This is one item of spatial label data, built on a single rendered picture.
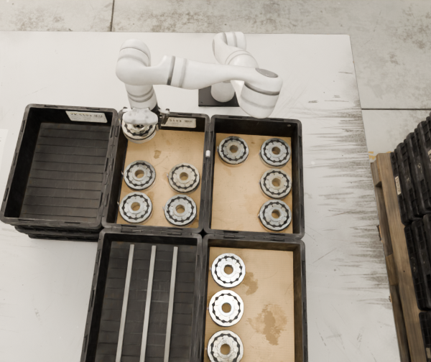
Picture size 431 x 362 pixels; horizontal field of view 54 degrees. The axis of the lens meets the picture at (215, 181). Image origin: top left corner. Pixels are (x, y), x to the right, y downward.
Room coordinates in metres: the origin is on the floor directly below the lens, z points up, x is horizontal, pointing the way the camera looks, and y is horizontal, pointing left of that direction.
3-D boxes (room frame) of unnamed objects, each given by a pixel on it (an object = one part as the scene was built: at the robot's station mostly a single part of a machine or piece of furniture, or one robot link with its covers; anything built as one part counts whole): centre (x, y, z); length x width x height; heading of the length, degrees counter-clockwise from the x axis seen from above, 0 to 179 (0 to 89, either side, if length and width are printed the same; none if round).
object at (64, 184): (0.48, 0.48, 0.87); 0.40 x 0.30 x 0.11; 2
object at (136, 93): (0.61, 0.21, 1.27); 0.09 x 0.07 x 0.15; 179
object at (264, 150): (0.61, -0.19, 0.86); 0.10 x 0.10 x 0.01
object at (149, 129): (0.60, 0.24, 1.01); 0.10 x 0.10 x 0.01
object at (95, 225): (0.48, 0.48, 0.92); 0.40 x 0.30 x 0.02; 2
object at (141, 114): (0.58, 0.21, 1.17); 0.11 x 0.09 x 0.06; 3
